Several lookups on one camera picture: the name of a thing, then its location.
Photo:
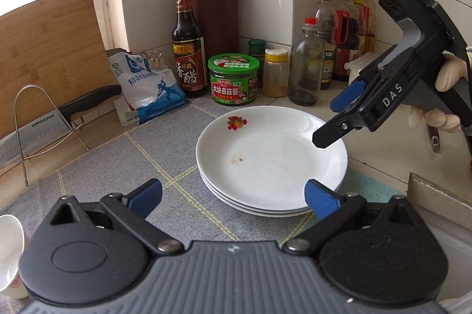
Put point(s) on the dark vinegar bottle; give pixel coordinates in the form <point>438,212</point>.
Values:
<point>188,56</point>

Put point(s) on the white blue salt bag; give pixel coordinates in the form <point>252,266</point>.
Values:
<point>155,93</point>

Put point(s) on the person's right hand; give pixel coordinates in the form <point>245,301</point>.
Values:
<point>451,74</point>

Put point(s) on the bamboo cutting board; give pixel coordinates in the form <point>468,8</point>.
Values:
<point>48,52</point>

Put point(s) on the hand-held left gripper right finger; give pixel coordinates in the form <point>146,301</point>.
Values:
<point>320,199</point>

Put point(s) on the small green lid jar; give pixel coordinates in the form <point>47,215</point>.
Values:
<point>257,46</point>

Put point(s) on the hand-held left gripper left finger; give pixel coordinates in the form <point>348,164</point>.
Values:
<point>145,194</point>

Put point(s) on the dark bottle with red label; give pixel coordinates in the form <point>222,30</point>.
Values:
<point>346,37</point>

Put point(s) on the glass bottle with red cap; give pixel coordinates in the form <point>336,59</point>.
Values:
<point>306,70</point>

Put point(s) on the white bowl with pink flowers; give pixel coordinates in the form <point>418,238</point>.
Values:
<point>11,251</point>

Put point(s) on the clear bottle with green label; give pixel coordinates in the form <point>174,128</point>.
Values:
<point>327,41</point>

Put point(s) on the yellow lid spice jar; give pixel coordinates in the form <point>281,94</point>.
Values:
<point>274,78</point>

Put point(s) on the green lidded sauce jar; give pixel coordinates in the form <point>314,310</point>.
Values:
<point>234,85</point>

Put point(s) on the maroon knife block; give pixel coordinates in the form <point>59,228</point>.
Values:
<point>221,26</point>

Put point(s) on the yellow oil bottle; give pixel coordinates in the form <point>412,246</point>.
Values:
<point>365,23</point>

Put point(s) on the grey teal checked dish cloth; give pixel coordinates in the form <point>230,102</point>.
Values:
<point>147,152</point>

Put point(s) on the white plastic container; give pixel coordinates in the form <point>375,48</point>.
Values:
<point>363,65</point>

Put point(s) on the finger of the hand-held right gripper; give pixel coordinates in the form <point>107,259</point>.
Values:
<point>335,131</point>
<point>346,96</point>

